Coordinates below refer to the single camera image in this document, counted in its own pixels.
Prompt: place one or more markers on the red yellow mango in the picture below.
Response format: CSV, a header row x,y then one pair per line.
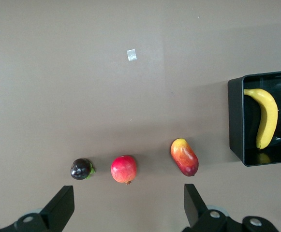
x,y
184,157

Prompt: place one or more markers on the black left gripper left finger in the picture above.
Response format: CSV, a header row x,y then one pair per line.
x,y
58,210

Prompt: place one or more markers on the small square tape piece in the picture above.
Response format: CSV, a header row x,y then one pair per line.
x,y
131,55

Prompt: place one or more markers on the red pomegranate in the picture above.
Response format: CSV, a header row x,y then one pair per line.
x,y
123,169

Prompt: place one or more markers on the black plastic box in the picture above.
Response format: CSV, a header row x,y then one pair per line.
x,y
235,116

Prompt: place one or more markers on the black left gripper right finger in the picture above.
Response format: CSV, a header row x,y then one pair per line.
x,y
194,205

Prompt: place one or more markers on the dark purple mangosteen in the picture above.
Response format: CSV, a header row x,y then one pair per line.
x,y
79,169

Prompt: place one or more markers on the yellow banana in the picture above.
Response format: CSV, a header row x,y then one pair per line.
x,y
268,113

